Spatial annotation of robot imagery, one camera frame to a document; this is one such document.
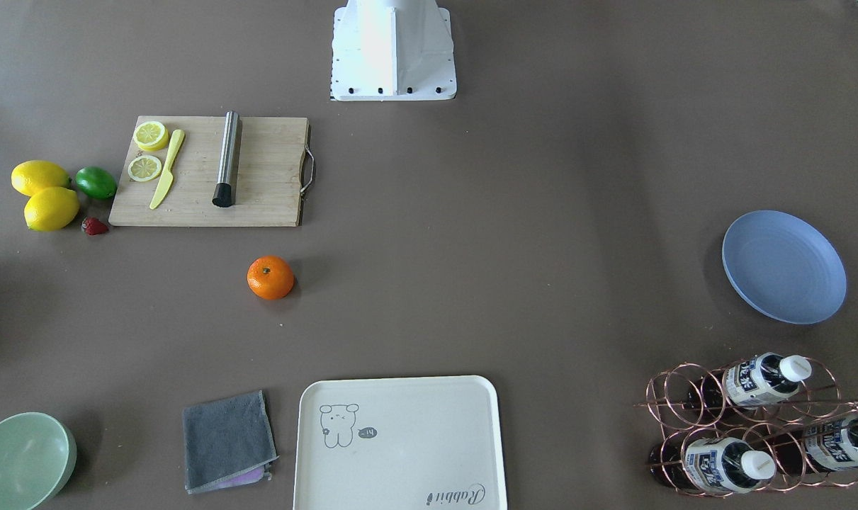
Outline whole lemon near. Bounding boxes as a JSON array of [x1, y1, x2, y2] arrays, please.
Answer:
[[23, 187, 80, 232]]

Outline tea bottle top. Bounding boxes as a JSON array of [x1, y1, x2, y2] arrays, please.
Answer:
[[682, 352, 813, 418]]

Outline tea bottle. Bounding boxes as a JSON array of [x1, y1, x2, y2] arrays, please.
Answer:
[[768, 416, 858, 475], [648, 438, 777, 496], [682, 352, 813, 418]]

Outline red strawberry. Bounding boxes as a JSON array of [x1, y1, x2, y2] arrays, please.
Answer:
[[80, 217, 109, 236]]

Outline cream rabbit tray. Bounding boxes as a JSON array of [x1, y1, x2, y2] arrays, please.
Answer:
[[293, 375, 509, 509]]

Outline steel muddler black tip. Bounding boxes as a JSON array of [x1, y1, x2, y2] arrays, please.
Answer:
[[212, 110, 243, 208]]

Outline orange fruit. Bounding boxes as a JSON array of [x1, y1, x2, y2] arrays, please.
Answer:
[[245, 256, 295, 300]]

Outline whole lemon far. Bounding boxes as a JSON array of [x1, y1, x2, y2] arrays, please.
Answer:
[[11, 159, 70, 197]]

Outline green lime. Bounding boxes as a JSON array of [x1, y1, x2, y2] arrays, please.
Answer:
[[74, 166, 118, 200]]

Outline lemon half upper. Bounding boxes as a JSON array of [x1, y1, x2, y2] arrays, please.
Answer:
[[132, 120, 170, 152]]

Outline wooden cutting board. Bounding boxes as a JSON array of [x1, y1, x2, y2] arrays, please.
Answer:
[[109, 115, 311, 228]]

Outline grey cloth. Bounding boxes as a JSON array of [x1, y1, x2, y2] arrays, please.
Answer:
[[181, 390, 278, 494]]

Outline yellow plastic knife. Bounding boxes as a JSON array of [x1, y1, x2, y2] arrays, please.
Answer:
[[148, 129, 186, 210]]

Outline copper wire bottle rack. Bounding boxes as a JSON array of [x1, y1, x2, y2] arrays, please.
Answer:
[[643, 353, 858, 498]]

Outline whole lemon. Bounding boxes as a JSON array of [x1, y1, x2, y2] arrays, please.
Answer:
[[11, 159, 70, 197], [23, 187, 80, 232]]

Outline green bowl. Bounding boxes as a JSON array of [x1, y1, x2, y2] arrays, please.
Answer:
[[0, 412, 78, 509]]

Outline lemon slice lower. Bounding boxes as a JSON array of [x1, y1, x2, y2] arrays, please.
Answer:
[[127, 154, 163, 183]]

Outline blue plate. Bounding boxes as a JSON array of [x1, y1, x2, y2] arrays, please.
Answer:
[[721, 210, 849, 325]]

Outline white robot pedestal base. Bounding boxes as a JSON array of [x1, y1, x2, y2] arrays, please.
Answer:
[[329, 1, 458, 101]]

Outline tea bottle bottom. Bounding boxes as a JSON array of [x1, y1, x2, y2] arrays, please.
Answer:
[[768, 416, 858, 475], [648, 438, 777, 496]]

